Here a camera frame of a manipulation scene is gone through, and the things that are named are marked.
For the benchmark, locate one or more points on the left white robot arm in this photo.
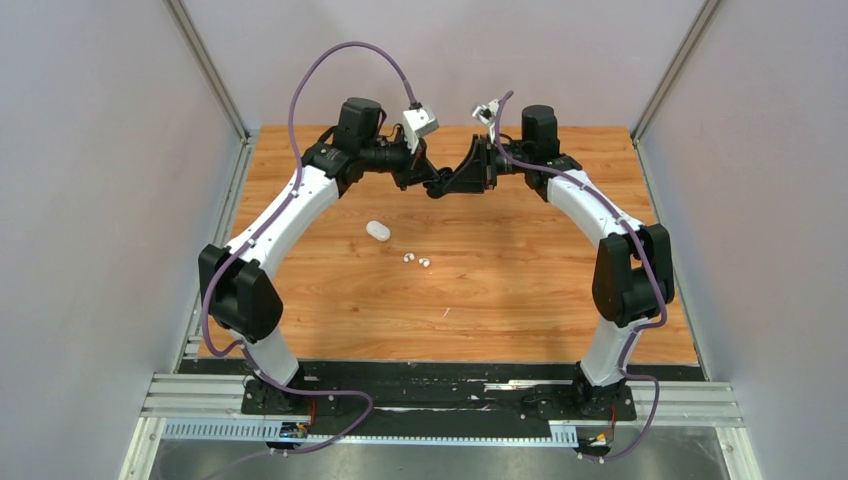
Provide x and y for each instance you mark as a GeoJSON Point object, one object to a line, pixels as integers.
{"type": "Point", "coordinates": [236, 280]}

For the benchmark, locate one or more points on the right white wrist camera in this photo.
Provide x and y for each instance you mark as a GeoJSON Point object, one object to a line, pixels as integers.
{"type": "Point", "coordinates": [485, 113]}

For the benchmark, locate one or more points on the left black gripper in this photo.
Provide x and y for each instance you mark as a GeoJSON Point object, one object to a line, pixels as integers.
{"type": "Point", "coordinates": [416, 169]}

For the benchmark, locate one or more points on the aluminium frame rail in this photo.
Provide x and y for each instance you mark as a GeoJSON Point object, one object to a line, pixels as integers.
{"type": "Point", "coordinates": [208, 407]}

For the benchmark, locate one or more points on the black charging case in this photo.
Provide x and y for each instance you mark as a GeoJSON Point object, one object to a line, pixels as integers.
{"type": "Point", "coordinates": [435, 187]}

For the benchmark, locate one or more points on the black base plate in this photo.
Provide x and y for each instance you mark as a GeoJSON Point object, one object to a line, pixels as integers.
{"type": "Point", "coordinates": [434, 399]}

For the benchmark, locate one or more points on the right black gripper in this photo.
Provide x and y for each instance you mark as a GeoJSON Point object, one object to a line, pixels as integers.
{"type": "Point", "coordinates": [476, 173]}

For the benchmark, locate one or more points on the white charging case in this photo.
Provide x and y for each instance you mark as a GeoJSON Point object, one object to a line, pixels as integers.
{"type": "Point", "coordinates": [378, 231]}

